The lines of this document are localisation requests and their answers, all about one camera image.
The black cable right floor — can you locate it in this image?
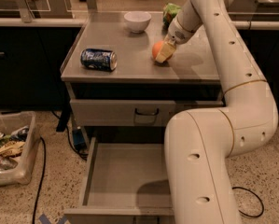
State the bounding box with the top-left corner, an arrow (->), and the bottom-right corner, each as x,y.
231,186 -> 265,219

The grey drawer cabinet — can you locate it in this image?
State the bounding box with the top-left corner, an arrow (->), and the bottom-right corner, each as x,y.
62,12 -> 223,143

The orange fruit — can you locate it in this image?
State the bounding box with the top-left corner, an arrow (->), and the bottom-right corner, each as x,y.
151,40 -> 174,62

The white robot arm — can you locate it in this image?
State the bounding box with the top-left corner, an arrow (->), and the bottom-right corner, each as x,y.
152,0 -> 278,224

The blue soda can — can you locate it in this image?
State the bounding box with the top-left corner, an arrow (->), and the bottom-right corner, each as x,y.
80,49 -> 117,72

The black cable left floor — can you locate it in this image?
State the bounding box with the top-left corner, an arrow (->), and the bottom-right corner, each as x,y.
31,136 -> 48,224

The blue power adapter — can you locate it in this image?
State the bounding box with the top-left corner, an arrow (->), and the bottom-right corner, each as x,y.
72,128 -> 86,151

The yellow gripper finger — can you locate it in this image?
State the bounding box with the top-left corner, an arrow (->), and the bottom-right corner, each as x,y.
154,40 -> 178,64

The clear plastic trash bin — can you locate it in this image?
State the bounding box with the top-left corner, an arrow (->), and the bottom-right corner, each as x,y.
0,111 -> 40,186

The black cable floor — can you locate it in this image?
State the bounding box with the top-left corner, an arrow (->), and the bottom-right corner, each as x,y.
31,136 -> 48,224
231,186 -> 265,219

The green chip bag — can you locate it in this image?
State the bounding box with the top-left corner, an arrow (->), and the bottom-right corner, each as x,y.
162,3 -> 181,28

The closed top drawer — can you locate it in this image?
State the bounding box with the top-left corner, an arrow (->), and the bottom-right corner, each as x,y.
70,99 -> 223,127

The open middle drawer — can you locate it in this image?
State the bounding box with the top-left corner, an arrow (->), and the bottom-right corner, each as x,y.
64,138 -> 174,224

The white bowl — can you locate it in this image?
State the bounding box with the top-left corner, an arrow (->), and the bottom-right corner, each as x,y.
124,11 -> 151,33

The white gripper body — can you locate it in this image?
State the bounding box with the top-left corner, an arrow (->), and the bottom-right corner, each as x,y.
166,16 -> 196,44

